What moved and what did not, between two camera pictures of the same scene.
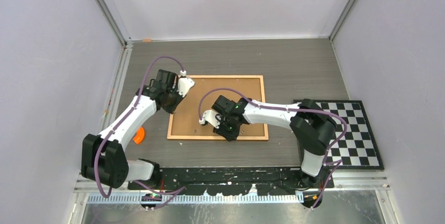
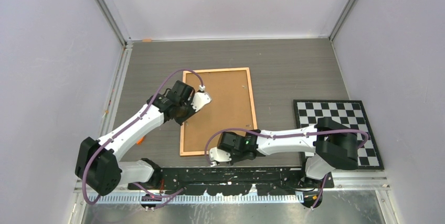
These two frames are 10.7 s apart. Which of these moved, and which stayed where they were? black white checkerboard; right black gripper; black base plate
Moved: right black gripper
Stayed: black white checkerboard; black base plate
